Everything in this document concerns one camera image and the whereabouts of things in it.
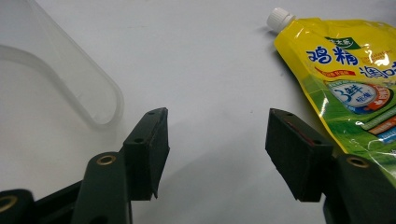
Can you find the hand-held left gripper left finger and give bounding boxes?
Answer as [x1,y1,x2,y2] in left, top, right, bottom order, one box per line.
[70,106,171,224]

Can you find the yellow green spouted seasoning pouch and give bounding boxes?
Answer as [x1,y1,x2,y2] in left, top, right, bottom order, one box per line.
[266,7,396,189]

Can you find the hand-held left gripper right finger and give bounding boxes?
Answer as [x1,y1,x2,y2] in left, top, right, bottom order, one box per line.
[264,107,396,224]

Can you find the clear plastic container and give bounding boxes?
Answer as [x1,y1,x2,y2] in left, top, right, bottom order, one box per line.
[0,0,125,131]

